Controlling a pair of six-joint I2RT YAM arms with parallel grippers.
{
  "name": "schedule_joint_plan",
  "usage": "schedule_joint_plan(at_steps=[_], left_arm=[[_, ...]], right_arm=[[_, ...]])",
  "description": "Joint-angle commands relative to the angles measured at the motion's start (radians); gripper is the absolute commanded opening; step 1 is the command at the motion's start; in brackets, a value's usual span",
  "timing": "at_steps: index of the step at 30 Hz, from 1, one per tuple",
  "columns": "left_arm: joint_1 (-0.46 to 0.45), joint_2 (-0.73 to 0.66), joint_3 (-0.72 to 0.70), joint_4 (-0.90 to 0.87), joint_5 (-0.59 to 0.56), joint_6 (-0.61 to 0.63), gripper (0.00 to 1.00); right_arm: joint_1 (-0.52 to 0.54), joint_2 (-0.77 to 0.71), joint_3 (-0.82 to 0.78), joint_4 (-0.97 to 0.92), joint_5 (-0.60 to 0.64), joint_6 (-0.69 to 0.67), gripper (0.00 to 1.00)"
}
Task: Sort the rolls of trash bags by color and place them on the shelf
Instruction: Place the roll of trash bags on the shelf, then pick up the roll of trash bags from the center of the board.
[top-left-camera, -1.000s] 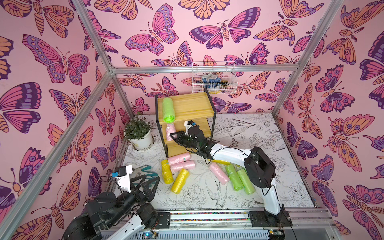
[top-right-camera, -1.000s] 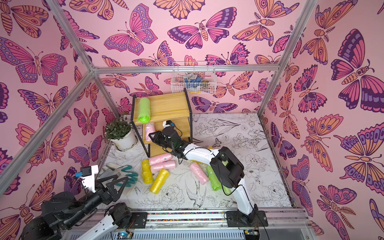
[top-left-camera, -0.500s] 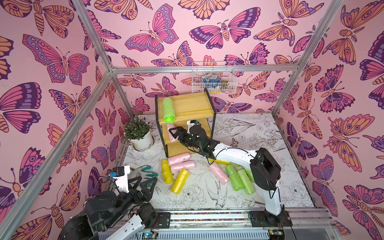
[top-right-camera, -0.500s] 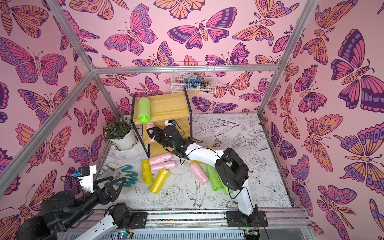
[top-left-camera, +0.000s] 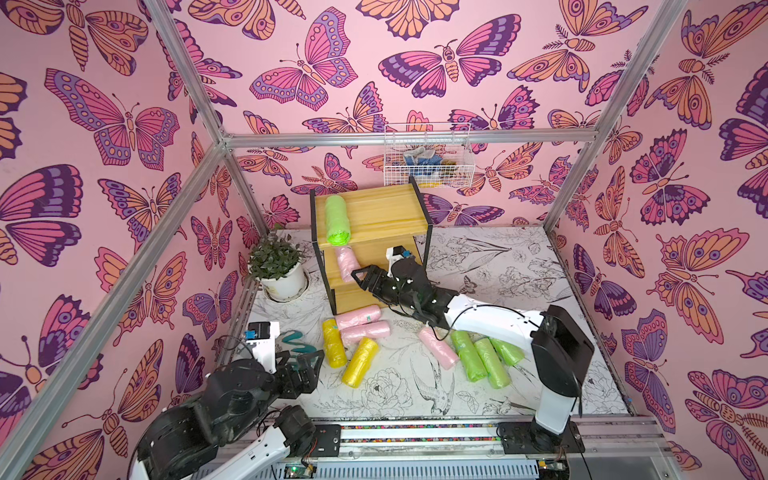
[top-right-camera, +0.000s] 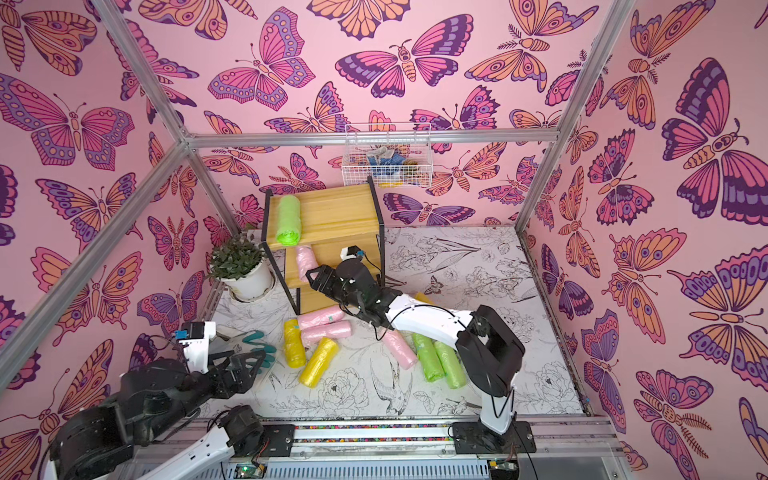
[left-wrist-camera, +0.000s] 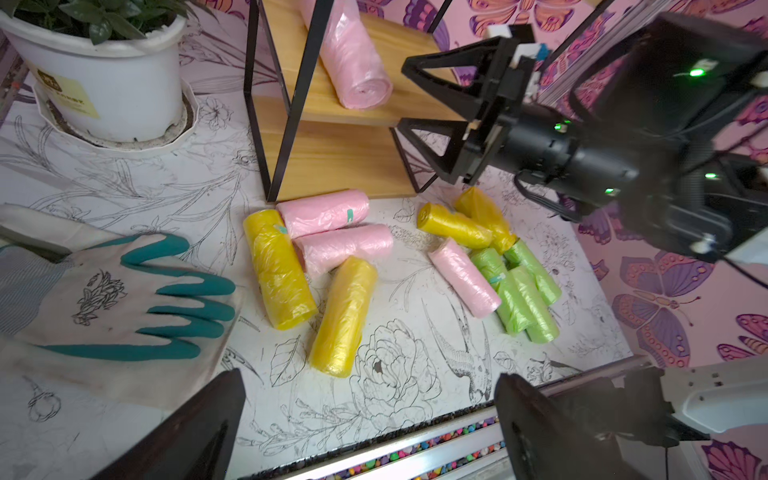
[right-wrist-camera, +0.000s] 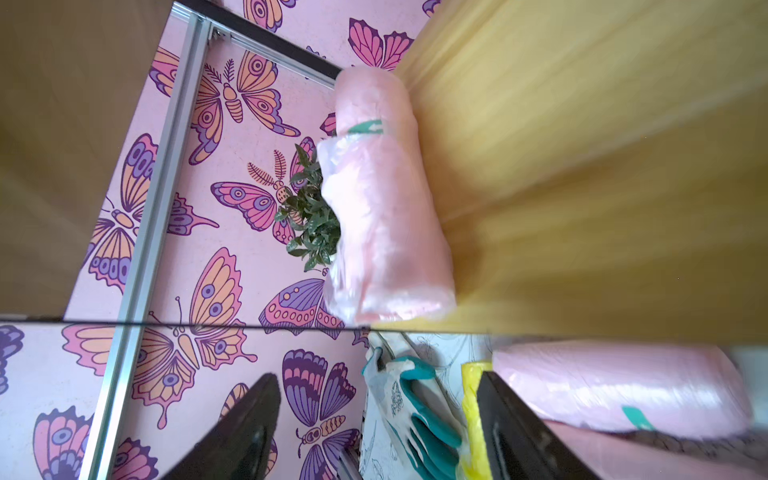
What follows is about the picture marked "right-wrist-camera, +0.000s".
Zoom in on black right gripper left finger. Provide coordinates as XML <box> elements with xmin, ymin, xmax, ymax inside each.
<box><xmin>164</xmin><ymin>373</ymin><xmax>280</xmax><ymax>480</ymax></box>

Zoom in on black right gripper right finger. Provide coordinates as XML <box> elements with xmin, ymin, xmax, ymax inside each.
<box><xmin>477</xmin><ymin>371</ymin><xmax>598</xmax><ymax>480</ymax></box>

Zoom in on pink bag roll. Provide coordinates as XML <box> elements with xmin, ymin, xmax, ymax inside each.
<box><xmin>492</xmin><ymin>341</ymin><xmax>753</xmax><ymax>440</ymax></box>
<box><xmin>545</xmin><ymin>421</ymin><xmax>765</xmax><ymax>480</ymax></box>
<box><xmin>317</xmin><ymin>66</ymin><xmax>456</xmax><ymax>325</ymax></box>

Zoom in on yellow bag roll far left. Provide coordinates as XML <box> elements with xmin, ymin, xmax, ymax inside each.
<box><xmin>460</xmin><ymin>361</ymin><xmax>492</xmax><ymax>480</ymax></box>

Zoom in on potted green plant white pot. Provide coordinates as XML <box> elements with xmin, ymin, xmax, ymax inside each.
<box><xmin>276</xmin><ymin>144</ymin><xmax>341</xmax><ymax>272</ymax></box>

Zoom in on wooden three-tier shelf black frame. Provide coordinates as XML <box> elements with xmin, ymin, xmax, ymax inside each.
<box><xmin>0</xmin><ymin>0</ymin><xmax>768</xmax><ymax>346</ymax></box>

